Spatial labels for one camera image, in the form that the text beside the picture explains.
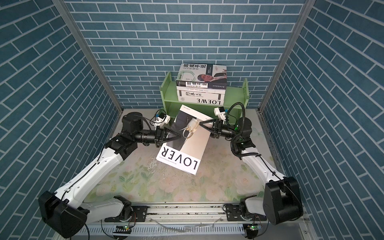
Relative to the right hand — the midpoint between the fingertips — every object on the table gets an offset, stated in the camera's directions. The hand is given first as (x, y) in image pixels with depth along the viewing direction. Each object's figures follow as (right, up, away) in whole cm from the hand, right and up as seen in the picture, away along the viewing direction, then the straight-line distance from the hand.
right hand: (199, 127), depth 67 cm
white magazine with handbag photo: (-6, -10, -6) cm, 13 cm away
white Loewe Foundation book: (+2, +14, +18) cm, 23 cm away
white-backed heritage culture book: (+1, +17, +16) cm, 23 cm away
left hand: (-9, -6, -5) cm, 12 cm away
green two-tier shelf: (+22, +15, +22) cm, 34 cm away
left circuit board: (-37, -50, +5) cm, 62 cm away
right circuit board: (+26, -49, +5) cm, 56 cm away
